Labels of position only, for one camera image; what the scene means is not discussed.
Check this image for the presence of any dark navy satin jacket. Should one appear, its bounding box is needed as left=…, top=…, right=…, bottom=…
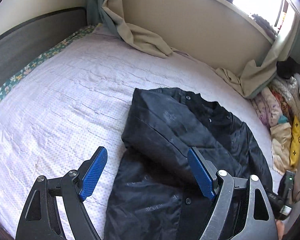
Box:
left=104, top=88, right=273, bottom=239

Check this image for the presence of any yellow patterned pillow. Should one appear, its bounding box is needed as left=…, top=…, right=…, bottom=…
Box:
left=289, top=116, right=300, bottom=170

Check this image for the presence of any white quilted bed cover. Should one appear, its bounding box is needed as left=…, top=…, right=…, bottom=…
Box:
left=0, top=28, right=281, bottom=239

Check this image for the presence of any pile of folded quilts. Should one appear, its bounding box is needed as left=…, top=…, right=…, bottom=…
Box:
left=250, top=73, right=300, bottom=175

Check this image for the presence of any green floral bed sheet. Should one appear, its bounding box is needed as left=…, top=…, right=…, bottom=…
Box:
left=0, top=23, right=103, bottom=102

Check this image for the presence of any black garment on pile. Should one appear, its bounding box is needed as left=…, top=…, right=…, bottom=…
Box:
left=276, top=57, right=300, bottom=80

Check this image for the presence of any beige curtain right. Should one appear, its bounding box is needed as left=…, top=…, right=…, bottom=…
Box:
left=215, top=15, right=300, bottom=99

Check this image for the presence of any beige curtain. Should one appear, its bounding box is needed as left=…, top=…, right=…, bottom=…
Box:
left=215, top=15, right=300, bottom=99
left=87, top=0, right=173, bottom=58

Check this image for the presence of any dark grey headboard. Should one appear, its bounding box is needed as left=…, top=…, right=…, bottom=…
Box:
left=0, top=7, right=87, bottom=87

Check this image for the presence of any beige curtain left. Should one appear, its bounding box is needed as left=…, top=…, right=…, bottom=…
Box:
left=87, top=0, right=173, bottom=58

